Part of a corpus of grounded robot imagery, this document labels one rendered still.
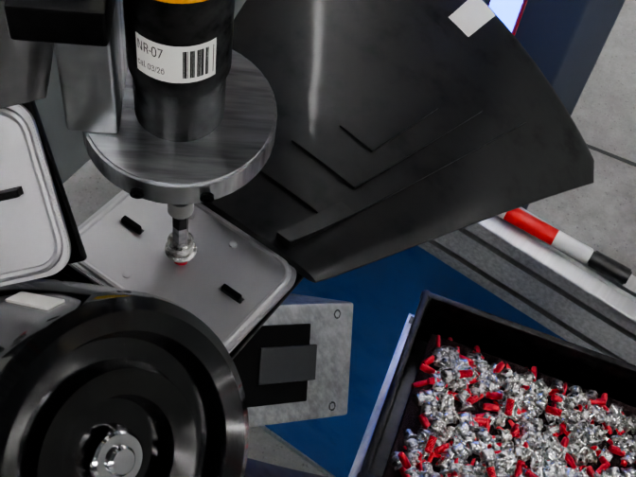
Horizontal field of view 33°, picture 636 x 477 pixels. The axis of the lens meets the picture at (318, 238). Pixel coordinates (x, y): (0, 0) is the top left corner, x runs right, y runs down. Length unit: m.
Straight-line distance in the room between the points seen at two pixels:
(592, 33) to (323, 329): 0.55
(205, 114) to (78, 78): 0.04
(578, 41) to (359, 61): 0.57
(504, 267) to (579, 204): 1.14
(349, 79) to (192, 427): 0.22
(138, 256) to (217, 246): 0.04
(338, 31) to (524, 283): 0.42
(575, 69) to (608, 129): 1.07
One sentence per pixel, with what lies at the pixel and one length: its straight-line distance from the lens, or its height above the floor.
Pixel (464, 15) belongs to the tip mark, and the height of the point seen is 1.16.
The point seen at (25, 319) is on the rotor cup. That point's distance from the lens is 0.38.
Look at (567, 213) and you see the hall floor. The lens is 2.05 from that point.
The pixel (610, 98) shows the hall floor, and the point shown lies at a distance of 2.26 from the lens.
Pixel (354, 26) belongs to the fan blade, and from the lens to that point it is 0.58.
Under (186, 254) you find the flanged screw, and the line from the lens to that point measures 0.46.
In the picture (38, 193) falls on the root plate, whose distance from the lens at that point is 0.40.
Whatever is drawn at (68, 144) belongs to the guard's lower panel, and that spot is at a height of 0.14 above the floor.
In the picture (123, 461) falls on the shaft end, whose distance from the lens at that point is 0.39.
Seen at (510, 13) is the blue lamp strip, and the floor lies 1.08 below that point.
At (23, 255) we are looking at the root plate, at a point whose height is 1.25.
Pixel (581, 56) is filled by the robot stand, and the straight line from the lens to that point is 1.13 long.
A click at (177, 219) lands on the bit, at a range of 0.43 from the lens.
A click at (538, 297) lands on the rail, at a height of 0.81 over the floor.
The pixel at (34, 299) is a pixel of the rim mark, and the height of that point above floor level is 1.25.
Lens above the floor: 1.59
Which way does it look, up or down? 56 degrees down
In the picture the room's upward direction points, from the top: 11 degrees clockwise
